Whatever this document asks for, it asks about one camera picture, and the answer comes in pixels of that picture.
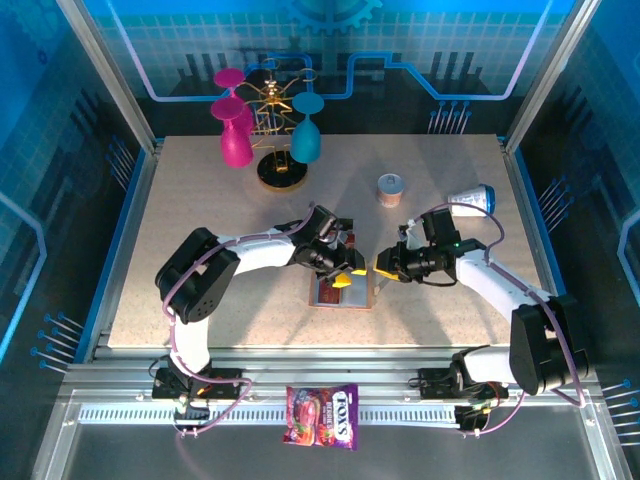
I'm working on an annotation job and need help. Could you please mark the white cup with blue lid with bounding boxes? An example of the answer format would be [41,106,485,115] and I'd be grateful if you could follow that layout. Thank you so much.
[446,184,497,219]

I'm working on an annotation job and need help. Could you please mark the gold wire glass rack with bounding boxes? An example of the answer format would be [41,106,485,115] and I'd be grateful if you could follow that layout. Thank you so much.
[233,56,319,194]

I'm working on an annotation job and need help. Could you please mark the aluminium frame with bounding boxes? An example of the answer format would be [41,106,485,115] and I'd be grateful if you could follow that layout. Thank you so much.
[29,0,634,480]

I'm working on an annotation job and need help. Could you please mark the tan leather card holder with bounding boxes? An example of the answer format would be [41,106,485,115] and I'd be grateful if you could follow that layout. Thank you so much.
[308,272,377,309]

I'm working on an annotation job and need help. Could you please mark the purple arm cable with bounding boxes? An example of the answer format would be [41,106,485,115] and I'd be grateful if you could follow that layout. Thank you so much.
[163,201,253,439]
[412,202,587,439]

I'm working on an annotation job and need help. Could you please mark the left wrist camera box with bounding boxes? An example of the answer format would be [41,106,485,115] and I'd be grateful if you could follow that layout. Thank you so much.
[311,204,343,242]

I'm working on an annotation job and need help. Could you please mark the small tin can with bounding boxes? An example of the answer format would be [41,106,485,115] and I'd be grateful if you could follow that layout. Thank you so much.
[375,172,405,209]

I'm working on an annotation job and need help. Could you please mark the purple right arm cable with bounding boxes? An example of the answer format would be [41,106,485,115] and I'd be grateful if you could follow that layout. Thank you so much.
[412,202,587,439]

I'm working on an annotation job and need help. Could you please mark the Fox's candy bag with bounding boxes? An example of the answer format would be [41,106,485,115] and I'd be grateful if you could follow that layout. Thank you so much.
[281,383,360,452]

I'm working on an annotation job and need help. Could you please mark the slotted cable duct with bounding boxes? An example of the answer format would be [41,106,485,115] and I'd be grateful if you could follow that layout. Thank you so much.
[78,405,469,426]

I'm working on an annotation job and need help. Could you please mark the blue wine glass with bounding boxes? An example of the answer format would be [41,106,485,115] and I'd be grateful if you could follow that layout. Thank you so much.
[289,91,325,164]

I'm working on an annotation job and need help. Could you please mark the small pink wine glass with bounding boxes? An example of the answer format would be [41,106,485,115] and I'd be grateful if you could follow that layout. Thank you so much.
[213,68,256,132]

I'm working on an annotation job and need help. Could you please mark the large pink wine glass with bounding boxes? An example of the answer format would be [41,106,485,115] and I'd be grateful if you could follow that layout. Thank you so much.
[210,97,256,169]

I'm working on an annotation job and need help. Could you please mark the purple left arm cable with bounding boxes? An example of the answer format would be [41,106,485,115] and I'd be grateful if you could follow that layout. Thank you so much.
[163,201,253,439]

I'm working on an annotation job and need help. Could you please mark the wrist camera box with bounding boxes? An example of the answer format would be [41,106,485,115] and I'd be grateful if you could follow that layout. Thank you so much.
[398,208,462,250]
[311,204,343,242]

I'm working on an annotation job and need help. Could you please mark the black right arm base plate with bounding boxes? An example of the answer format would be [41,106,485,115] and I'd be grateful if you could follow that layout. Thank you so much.
[417,367,510,400]

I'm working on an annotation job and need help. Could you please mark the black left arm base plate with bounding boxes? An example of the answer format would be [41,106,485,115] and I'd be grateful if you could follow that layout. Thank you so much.
[152,367,245,401]

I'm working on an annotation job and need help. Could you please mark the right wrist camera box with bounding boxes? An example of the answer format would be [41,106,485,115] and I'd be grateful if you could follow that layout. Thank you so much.
[398,208,462,250]

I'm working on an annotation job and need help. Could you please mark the black electronics box with wires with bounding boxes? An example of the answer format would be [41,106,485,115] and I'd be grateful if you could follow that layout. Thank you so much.
[455,403,490,434]
[173,399,211,430]

